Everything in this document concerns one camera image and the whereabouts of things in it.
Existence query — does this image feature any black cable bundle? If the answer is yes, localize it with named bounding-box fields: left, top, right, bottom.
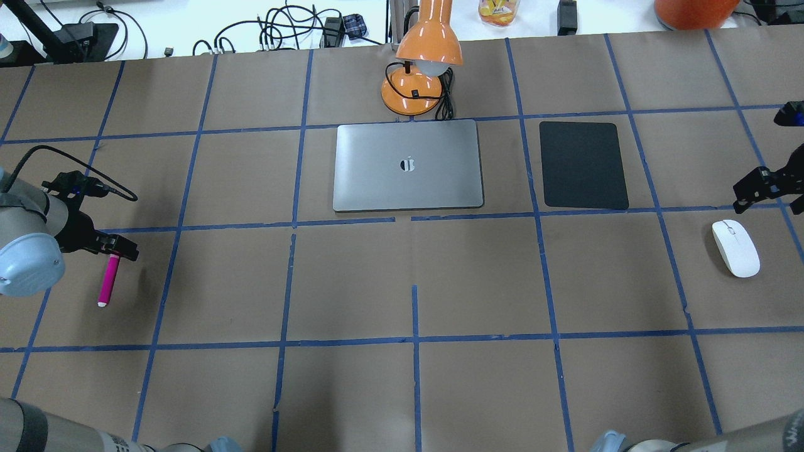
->
left=192, top=3, right=384, bottom=57

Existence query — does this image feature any black power adapter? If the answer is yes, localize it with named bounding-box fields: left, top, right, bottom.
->
left=557, top=0, right=579, bottom=36

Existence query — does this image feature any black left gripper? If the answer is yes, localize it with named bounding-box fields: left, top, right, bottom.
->
left=42, top=171, right=139, bottom=261

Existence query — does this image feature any black mousepad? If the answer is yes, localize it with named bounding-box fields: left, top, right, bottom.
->
left=539, top=121, right=629, bottom=210

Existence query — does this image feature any black lamp power cord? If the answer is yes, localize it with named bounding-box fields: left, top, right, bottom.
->
left=384, top=60, right=455, bottom=121

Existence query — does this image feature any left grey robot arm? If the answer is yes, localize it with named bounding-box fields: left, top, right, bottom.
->
left=1, top=171, right=144, bottom=451

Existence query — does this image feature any pink marker pen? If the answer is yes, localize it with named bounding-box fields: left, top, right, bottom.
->
left=97, top=255, right=121, bottom=307

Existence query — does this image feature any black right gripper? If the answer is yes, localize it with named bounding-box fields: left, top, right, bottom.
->
left=732, top=100, right=803, bottom=215

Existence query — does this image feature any orange desk lamp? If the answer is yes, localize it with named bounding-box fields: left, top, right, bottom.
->
left=380, top=1, right=464, bottom=117

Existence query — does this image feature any black camera stand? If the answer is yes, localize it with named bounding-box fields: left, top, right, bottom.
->
left=2, top=1, right=121, bottom=64

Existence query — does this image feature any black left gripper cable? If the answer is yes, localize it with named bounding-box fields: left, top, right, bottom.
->
left=0, top=145, right=138, bottom=203

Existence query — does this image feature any silver apple laptop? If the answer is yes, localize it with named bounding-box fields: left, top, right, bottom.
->
left=332, top=119, right=485, bottom=213

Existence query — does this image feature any white computer mouse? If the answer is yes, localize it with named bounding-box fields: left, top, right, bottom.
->
left=711, top=218, right=761, bottom=278

